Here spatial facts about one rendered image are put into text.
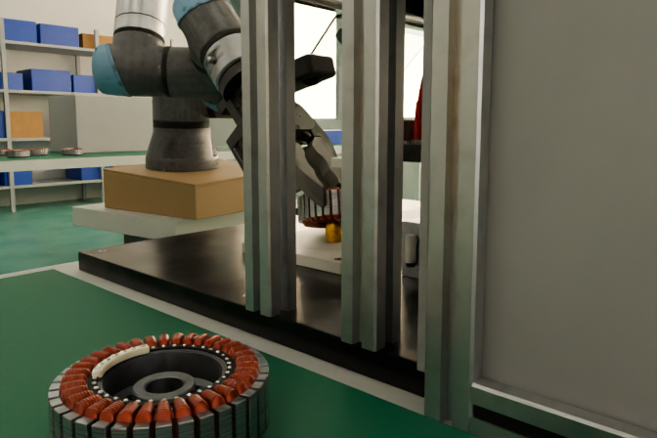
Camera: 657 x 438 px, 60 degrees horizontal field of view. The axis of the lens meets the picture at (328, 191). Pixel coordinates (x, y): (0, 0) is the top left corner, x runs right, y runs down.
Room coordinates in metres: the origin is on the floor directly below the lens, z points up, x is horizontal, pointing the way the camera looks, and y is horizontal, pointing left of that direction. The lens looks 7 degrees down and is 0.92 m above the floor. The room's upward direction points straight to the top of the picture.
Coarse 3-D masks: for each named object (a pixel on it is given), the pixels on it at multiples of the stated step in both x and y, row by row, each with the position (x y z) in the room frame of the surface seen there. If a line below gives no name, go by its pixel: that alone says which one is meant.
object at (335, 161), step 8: (408, 120) 0.57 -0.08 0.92; (408, 128) 0.57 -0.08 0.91; (408, 136) 0.57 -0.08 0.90; (408, 144) 0.54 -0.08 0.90; (416, 144) 0.54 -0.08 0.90; (408, 152) 0.54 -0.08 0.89; (416, 152) 0.53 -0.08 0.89; (336, 160) 0.60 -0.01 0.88; (408, 160) 0.54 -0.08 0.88; (416, 160) 0.53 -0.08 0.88
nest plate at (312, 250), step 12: (324, 228) 0.73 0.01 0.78; (300, 240) 0.65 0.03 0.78; (312, 240) 0.65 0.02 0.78; (324, 240) 0.65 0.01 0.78; (300, 252) 0.59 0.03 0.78; (312, 252) 0.59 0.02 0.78; (324, 252) 0.59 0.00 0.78; (336, 252) 0.59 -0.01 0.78; (300, 264) 0.58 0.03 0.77; (312, 264) 0.57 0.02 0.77; (324, 264) 0.56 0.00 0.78; (336, 264) 0.55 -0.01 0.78
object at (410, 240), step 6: (408, 240) 0.52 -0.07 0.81; (414, 240) 0.52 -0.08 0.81; (408, 246) 0.52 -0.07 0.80; (414, 246) 0.52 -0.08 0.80; (408, 252) 0.52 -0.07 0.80; (414, 252) 0.52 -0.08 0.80; (408, 258) 0.52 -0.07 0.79; (414, 258) 0.52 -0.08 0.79; (408, 264) 0.52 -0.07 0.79; (414, 264) 0.52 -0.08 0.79
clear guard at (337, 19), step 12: (336, 24) 0.81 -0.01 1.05; (324, 36) 0.81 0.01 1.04; (336, 36) 0.83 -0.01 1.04; (408, 36) 0.94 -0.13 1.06; (420, 36) 0.96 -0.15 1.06; (324, 48) 0.83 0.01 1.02; (336, 48) 0.85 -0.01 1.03; (408, 48) 0.96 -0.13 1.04; (420, 48) 0.99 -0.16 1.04; (336, 60) 0.87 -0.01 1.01; (408, 60) 0.99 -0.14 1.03
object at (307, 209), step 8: (328, 192) 0.63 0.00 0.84; (336, 192) 0.63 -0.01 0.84; (304, 200) 0.65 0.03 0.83; (312, 200) 0.64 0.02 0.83; (328, 200) 0.63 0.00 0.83; (336, 200) 0.63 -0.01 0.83; (304, 208) 0.65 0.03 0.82; (312, 208) 0.64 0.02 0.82; (320, 208) 0.63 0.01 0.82; (328, 208) 0.63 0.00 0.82; (336, 208) 0.62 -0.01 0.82; (304, 216) 0.65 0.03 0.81; (312, 216) 0.64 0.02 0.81; (320, 216) 0.63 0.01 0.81; (328, 216) 0.63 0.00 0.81; (336, 216) 0.63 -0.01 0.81; (304, 224) 0.67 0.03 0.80; (312, 224) 0.67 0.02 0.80; (320, 224) 0.69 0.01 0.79
